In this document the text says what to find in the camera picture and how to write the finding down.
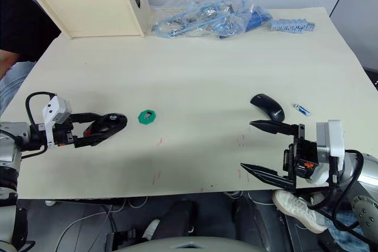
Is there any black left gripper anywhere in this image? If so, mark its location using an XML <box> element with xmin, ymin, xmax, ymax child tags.
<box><xmin>53</xmin><ymin>112</ymin><xmax>115</xmax><ymax>149</ymax></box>

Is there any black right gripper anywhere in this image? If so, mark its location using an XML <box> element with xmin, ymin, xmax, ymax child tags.
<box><xmin>240</xmin><ymin>119</ymin><xmax>320</xmax><ymax>192</ymax></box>

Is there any black mouse base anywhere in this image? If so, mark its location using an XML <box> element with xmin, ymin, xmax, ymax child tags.
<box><xmin>82</xmin><ymin>112</ymin><xmax>128</xmax><ymax>144</ymax></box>

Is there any blue and white battery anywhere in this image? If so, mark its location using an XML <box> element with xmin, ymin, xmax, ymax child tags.
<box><xmin>293</xmin><ymin>103</ymin><xmax>312</xmax><ymax>116</ymax></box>

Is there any black mouse cover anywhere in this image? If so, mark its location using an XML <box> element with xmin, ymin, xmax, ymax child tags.
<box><xmin>250</xmin><ymin>93</ymin><xmax>285</xmax><ymax>122</ymax></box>

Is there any green octagonal receiver holder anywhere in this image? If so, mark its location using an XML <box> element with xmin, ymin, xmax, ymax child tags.
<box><xmin>137</xmin><ymin>109</ymin><xmax>158</xmax><ymax>126</ymax></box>

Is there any black rounded base shape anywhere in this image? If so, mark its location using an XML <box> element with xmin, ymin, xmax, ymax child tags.
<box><xmin>146</xmin><ymin>200</ymin><xmax>196</xmax><ymax>240</ymax></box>

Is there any white sneaker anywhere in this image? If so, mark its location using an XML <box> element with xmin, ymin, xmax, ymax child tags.
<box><xmin>272</xmin><ymin>189</ymin><xmax>329</xmax><ymax>234</ymax></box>

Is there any blue jeans leg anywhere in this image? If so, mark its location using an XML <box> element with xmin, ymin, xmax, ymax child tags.
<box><xmin>323</xmin><ymin>204</ymin><xmax>372</xmax><ymax>252</ymax></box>

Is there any large beige wooden shelf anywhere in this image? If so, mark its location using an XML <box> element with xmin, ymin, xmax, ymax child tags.
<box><xmin>31</xmin><ymin>0</ymin><xmax>152</xmax><ymax>40</ymax></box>

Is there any person in black shirt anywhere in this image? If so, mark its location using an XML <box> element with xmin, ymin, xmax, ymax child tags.
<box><xmin>0</xmin><ymin>0</ymin><xmax>62</xmax><ymax>114</ymax></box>

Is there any grey rounded robot body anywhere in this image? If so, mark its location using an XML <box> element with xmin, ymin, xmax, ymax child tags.
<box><xmin>113</xmin><ymin>235</ymin><xmax>268</xmax><ymax>252</ymax></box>

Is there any grey-blue terminal block strip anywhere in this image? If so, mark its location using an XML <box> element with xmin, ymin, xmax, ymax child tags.
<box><xmin>269</xmin><ymin>18</ymin><xmax>317</xmax><ymax>33</ymax></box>

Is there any dark blue packet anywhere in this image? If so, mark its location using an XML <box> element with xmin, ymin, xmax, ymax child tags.
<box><xmin>219</xmin><ymin>8</ymin><xmax>272</xmax><ymax>40</ymax></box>

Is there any clear plastic bag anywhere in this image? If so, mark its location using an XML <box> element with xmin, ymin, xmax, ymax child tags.
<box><xmin>150</xmin><ymin>0</ymin><xmax>273</xmax><ymax>40</ymax></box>

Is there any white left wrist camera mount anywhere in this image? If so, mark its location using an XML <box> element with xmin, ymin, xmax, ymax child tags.
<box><xmin>42</xmin><ymin>95</ymin><xmax>73</xmax><ymax>149</ymax></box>

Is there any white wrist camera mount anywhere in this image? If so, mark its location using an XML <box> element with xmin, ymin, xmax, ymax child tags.
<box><xmin>42</xmin><ymin>95</ymin><xmax>73</xmax><ymax>149</ymax></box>
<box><xmin>307</xmin><ymin>119</ymin><xmax>345</xmax><ymax>188</ymax></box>

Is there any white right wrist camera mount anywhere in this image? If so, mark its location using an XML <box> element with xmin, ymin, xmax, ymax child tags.
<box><xmin>307</xmin><ymin>119</ymin><xmax>345</xmax><ymax>188</ymax></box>

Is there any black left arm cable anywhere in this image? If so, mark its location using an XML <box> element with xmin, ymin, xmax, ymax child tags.
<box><xmin>25</xmin><ymin>91</ymin><xmax>58</xmax><ymax>158</ymax></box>

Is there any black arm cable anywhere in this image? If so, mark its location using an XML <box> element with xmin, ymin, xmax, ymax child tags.
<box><xmin>25</xmin><ymin>91</ymin><xmax>58</xmax><ymax>158</ymax></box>
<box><xmin>307</xmin><ymin>149</ymin><xmax>370</xmax><ymax>234</ymax></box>

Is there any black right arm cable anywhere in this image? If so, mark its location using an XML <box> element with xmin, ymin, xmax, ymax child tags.
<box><xmin>307</xmin><ymin>149</ymin><xmax>370</xmax><ymax>234</ymax></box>

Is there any white floor cable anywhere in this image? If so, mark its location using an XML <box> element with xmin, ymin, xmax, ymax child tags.
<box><xmin>55</xmin><ymin>198</ymin><xmax>148</xmax><ymax>252</ymax></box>

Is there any light blue network cable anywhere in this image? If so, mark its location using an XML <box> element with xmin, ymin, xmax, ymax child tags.
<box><xmin>152</xmin><ymin>0</ymin><xmax>252</xmax><ymax>39</ymax></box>

